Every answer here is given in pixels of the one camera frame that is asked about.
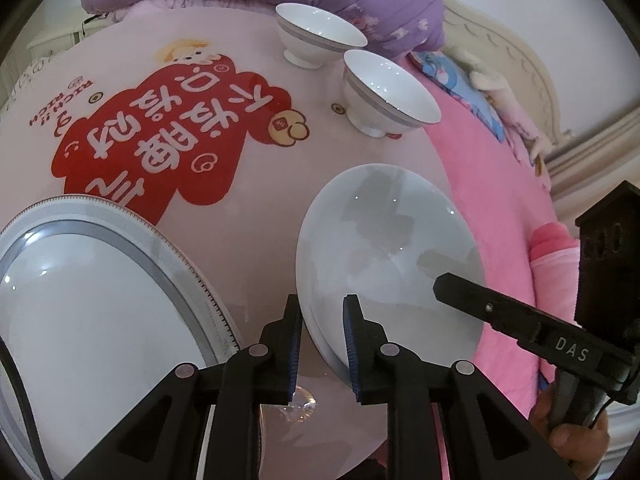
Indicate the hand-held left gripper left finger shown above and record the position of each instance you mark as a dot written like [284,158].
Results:
[295,360]

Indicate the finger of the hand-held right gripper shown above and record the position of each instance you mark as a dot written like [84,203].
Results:
[480,305]

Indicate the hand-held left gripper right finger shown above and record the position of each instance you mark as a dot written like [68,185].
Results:
[350,355]

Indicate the plain white plate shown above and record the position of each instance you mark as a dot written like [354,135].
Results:
[390,240]

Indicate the white plate with grey band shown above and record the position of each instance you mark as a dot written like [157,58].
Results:
[90,335]
[100,209]

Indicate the small white bowl grey band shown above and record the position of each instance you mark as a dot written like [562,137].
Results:
[390,90]
[320,27]

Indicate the person's right hand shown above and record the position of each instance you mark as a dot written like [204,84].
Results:
[570,442]

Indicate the pink bedspread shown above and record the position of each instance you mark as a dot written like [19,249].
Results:
[500,195]

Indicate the round pink printed table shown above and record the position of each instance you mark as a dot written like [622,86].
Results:
[250,200]

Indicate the cream plush toy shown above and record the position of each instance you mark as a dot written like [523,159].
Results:
[495,85]

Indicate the blue printed pillow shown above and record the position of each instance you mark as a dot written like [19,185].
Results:
[450,77]

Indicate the cream bed headboard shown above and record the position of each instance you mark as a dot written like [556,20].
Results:
[525,50]

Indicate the heart print bedsheet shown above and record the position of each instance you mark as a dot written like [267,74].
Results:
[30,67]

